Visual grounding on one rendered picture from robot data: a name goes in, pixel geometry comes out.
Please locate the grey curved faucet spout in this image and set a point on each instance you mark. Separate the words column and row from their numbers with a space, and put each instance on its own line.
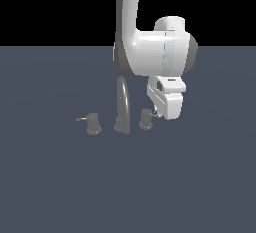
column 123, row 107

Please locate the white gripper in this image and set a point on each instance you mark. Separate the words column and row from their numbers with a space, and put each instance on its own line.
column 168, row 98

